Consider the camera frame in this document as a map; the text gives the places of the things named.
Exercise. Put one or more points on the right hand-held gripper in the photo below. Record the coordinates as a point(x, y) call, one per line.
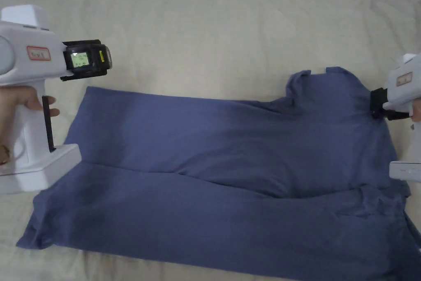
point(403, 80)

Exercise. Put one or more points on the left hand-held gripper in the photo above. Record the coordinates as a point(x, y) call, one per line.
point(19, 40)

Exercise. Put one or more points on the dark blue shirt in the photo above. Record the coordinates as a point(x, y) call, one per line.
point(213, 169)

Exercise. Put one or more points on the person's right hand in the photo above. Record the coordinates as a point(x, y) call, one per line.
point(417, 111)

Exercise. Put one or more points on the person's left hand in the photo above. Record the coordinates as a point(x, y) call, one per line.
point(13, 103)

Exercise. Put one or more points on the bed with beige sheet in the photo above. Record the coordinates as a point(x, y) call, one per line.
point(204, 24)

